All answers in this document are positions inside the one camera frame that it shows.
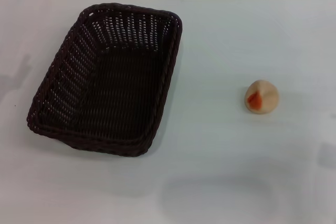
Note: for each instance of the dark brown woven basket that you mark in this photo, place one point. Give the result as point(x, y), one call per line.
point(118, 90)

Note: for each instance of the peach shaped steamed bun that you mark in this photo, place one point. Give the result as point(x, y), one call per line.
point(265, 95)

